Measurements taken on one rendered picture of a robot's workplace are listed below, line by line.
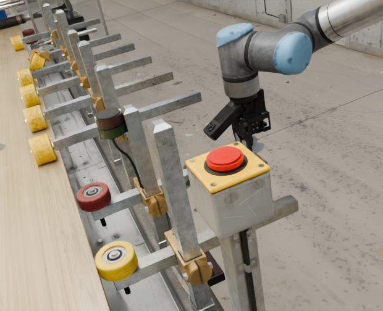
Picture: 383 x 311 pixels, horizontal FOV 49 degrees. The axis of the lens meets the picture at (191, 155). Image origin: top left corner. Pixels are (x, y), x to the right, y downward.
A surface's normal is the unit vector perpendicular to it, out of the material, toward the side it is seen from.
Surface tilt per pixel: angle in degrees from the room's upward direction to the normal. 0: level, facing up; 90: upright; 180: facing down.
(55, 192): 0
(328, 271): 0
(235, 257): 90
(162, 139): 90
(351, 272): 0
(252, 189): 90
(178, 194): 90
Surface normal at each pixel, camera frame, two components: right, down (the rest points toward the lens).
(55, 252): -0.17, -0.84
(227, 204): 0.39, 0.42
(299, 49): 0.69, 0.25
